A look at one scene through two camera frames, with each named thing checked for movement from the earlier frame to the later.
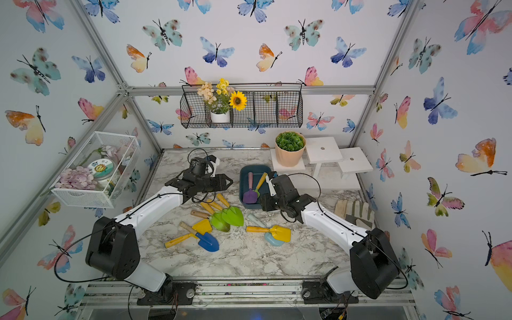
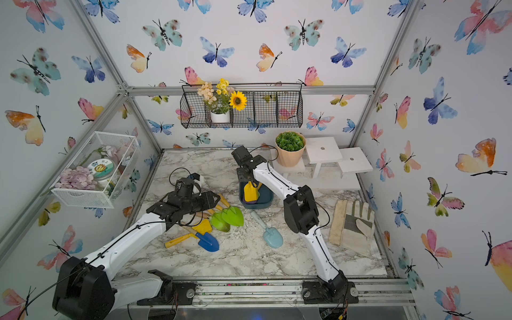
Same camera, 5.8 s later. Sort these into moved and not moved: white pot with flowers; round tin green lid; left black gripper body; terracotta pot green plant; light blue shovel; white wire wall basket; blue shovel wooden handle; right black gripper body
Moved: left black gripper body; right black gripper body
Not moved: white wire wall basket; blue shovel wooden handle; light blue shovel; terracotta pot green plant; white pot with flowers; round tin green lid
